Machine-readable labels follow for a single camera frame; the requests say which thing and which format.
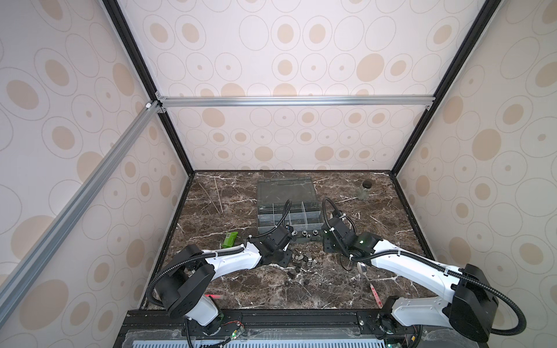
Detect small glass jar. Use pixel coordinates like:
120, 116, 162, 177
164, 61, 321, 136
357, 179, 373, 201

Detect diagonal aluminium rail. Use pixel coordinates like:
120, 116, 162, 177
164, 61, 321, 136
1, 100, 162, 326

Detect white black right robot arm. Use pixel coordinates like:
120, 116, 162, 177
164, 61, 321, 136
321, 198, 527, 343

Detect pink handled metal spoon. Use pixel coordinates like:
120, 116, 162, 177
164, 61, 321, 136
357, 262, 383, 308

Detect pile of nuts and screws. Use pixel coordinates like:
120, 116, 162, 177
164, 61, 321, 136
287, 252, 323, 286

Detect horizontal aluminium rail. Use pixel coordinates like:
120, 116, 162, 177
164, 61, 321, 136
160, 95, 435, 108

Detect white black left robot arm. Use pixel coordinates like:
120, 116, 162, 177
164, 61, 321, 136
147, 200, 294, 331

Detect green plastic object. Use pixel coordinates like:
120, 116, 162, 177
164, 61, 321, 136
221, 231, 238, 249

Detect black base frame rail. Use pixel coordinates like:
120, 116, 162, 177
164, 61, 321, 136
114, 310, 478, 347

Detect clear plastic organizer box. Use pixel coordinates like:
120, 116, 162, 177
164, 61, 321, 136
255, 177, 327, 244

